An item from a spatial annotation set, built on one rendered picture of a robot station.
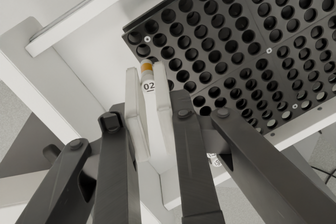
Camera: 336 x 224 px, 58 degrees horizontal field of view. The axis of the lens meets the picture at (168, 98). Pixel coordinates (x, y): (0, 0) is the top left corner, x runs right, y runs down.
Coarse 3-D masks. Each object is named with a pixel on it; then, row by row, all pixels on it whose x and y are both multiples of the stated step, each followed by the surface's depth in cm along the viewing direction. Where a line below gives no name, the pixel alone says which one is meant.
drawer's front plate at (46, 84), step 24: (24, 24) 30; (0, 48) 24; (24, 48) 28; (48, 48) 32; (0, 72) 25; (24, 72) 25; (48, 72) 29; (72, 72) 35; (24, 96) 26; (48, 96) 27; (72, 96) 31; (48, 120) 27; (72, 120) 28; (96, 120) 33; (144, 168) 39; (144, 192) 35; (144, 216) 33; (168, 216) 37
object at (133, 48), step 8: (128, 32) 27; (128, 40) 28; (144, 40) 28; (136, 48) 28; (152, 48) 28; (136, 56) 28; (144, 56) 28; (152, 56) 28; (168, 72) 29; (176, 88) 30; (208, 160) 34
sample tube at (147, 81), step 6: (144, 60) 25; (144, 66) 24; (150, 66) 24; (144, 72) 23; (150, 72) 22; (144, 78) 21; (150, 78) 21; (144, 84) 21; (150, 84) 21; (144, 90) 21; (150, 90) 22
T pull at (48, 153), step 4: (52, 144) 31; (44, 148) 31; (48, 148) 30; (52, 148) 31; (56, 148) 31; (44, 152) 30; (48, 152) 30; (52, 152) 30; (56, 152) 31; (44, 156) 31; (48, 156) 31; (52, 156) 31; (56, 156) 31; (48, 160) 31; (52, 160) 31
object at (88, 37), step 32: (96, 0) 26; (128, 0) 32; (160, 0) 32; (64, 32) 27; (96, 32) 33; (96, 64) 35; (128, 64) 35; (96, 96) 36; (320, 96) 37; (160, 128) 39; (256, 128) 39; (288, 128) 36; (320, 128) 35; (160, 160) 42
